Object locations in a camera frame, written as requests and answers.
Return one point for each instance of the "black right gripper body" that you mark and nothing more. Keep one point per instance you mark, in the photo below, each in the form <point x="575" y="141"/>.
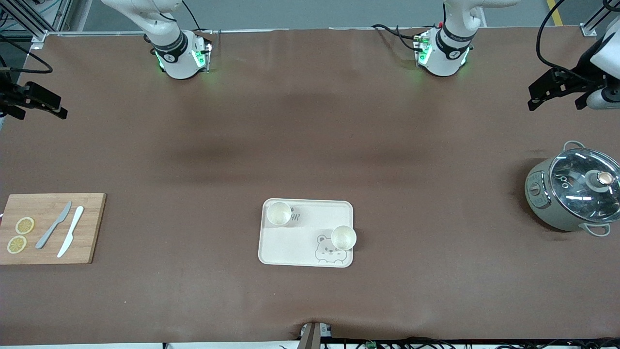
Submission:
<point x="7" y="93"/>

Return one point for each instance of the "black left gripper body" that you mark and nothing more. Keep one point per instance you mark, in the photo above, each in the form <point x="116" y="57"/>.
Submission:
<point x="582" y="73"/>

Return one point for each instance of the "white plastic cup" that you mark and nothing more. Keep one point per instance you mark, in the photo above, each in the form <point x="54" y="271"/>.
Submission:
<point x="344" y="237"/>
<point x="279" y="214"/>

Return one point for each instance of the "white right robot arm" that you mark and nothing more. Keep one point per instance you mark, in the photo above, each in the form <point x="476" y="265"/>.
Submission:
<point x="174" y="53"/>

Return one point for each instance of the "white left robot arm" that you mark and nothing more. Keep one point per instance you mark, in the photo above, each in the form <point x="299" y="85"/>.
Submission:
<point x="448" y="48"/>

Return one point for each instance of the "glass pot lid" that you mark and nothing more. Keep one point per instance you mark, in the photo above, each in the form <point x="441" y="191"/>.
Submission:
<point x="581" y="194"/>

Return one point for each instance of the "sage green electric pot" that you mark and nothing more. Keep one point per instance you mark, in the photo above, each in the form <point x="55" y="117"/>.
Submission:
<point x="542" y="198"/>

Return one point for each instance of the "yellow lemon slice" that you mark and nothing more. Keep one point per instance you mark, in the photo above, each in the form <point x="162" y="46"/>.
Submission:
<point x="17" y="244"/>
<point x="25" y="225"/>

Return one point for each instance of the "grey plastic knife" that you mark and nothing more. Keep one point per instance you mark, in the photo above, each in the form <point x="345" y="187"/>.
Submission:
<point x="53" y="227"/>

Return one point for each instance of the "white plastic knife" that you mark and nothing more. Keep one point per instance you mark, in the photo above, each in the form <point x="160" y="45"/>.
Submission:
<point x="72" y="228"/>

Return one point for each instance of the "wooden cutting board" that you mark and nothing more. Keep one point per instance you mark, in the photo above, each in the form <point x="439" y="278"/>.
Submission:
<point x="53" y="252"/>

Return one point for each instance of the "brown table cover mat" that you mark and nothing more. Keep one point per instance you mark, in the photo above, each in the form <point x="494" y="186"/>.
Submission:
<point x="310" y="121"/>

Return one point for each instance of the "cream tray with bear print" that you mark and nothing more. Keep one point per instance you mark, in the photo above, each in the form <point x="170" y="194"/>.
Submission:
<point x="300" y="242"/>

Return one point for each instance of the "aluminium frame profile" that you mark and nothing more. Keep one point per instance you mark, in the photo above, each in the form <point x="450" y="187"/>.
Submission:
<point x="598" y="17"/>
<point x="29" y="22"/>

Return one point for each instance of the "grey metal clamp bracket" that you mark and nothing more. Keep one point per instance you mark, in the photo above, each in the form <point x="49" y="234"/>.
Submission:
<point x="310" y="337"/>

